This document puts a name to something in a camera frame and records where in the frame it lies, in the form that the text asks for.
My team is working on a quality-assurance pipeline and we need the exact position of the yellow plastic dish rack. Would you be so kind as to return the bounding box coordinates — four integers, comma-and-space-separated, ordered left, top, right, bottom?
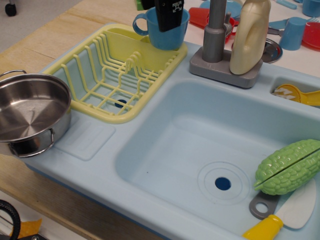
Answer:
43, 23, 188, 124

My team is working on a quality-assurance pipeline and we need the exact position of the orange tape piece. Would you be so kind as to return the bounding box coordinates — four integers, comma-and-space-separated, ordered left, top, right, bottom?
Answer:
18, 218, 42, 239

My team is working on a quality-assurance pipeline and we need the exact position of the grey toy faucet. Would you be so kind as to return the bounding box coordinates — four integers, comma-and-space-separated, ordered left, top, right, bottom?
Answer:
189, 0, 263, 89

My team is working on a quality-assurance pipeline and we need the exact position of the stainless steel pot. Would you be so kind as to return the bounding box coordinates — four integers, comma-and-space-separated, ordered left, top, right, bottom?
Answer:
0, 70, 72, 158

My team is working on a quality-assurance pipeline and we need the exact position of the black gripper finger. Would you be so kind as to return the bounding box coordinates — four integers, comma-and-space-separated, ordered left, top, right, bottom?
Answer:
140, 0, 155, 10
154, 0, 185, 32

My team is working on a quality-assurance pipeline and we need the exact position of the blue plastic fork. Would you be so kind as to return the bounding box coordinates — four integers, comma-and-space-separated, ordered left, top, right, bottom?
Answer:
268, 17, 320, 30

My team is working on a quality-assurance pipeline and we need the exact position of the white toy knife yellow handle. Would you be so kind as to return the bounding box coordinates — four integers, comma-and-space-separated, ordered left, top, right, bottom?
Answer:
242, 179, 317, 240

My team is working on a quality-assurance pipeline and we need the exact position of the red plastic cup lying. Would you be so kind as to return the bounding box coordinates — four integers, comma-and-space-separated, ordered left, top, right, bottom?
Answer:
188, 7, 210, 29

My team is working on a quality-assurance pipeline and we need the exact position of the cream plastic detergent bottle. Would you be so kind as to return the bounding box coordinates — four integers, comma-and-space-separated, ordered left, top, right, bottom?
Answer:
229, 0, 271, 75

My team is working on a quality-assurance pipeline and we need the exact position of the small steel plate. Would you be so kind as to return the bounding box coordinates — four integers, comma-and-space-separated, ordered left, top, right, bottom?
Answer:
261, 38, 283, 64

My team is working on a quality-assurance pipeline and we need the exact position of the green plastic block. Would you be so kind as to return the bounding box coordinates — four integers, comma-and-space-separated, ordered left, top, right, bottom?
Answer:
135, 0, 145, 11

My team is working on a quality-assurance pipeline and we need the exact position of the light blue toy sink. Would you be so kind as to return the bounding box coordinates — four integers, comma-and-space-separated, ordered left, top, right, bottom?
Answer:
25, 43, 320, 240

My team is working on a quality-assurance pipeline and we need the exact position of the blue plastic cup upside down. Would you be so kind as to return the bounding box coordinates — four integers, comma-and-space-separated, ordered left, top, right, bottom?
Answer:
279, 17, 307, 51

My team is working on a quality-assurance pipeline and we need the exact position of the black cable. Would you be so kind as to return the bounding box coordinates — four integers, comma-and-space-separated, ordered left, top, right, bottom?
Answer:
0, 199, 21, 240

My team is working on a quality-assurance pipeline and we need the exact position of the blue plastic plate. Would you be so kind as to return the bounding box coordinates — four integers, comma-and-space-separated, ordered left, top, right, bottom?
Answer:
199, 0, 242, 19

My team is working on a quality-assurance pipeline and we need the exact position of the blue plastic cup with handle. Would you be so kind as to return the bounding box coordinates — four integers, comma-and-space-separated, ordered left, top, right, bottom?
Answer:
132, 7, 190, 51

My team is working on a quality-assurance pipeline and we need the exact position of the grey toy utensil handle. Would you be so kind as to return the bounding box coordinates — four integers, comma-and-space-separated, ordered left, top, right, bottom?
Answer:
249, 191, 280, 220

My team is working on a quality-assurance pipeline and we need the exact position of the blue plastic cup top right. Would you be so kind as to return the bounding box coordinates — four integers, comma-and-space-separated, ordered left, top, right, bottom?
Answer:
302, 0, 320, 17

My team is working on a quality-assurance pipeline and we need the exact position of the black caster wheel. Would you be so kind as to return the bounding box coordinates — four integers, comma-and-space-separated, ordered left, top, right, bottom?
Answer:
5, 3, 17, 17

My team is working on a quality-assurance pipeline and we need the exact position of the green toy bitter gourd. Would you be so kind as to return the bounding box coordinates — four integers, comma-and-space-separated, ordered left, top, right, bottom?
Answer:
253, 139, 320, 196

